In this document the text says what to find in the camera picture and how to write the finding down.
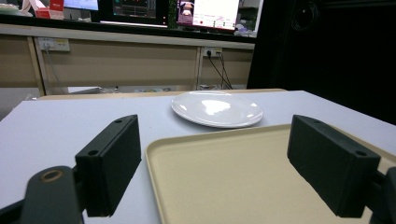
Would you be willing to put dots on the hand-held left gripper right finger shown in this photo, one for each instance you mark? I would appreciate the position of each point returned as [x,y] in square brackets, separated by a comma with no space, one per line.
[330,168]

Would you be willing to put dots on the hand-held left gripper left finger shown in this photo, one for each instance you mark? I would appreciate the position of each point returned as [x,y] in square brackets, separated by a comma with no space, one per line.
[109,168]

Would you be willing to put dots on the beige plastic tray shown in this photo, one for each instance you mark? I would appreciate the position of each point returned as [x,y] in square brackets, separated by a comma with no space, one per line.
[243,180]

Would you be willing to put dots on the black curtain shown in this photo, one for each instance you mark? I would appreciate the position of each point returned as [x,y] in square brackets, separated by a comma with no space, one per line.
[327,53]

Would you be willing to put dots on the white round plate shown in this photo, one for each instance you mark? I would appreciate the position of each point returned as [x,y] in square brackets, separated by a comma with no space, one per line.
[217,109]

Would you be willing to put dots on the dark computer monitor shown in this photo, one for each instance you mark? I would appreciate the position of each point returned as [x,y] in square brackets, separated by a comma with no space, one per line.
[135,11]

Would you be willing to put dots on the blue screen monitor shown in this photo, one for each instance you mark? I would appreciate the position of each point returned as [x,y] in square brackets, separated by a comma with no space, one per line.
[81,4]

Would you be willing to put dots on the red and white box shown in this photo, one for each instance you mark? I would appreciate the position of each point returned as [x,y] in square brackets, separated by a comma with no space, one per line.
[49,9]

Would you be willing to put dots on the bright computer monitor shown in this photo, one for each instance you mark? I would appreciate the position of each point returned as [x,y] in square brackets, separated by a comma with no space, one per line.
[211,14]

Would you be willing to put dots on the white wall socket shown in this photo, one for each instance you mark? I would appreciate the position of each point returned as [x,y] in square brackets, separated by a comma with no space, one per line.
[53,44]

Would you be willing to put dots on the wall socket with black plugs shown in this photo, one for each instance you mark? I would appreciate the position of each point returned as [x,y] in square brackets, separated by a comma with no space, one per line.
[212,51]

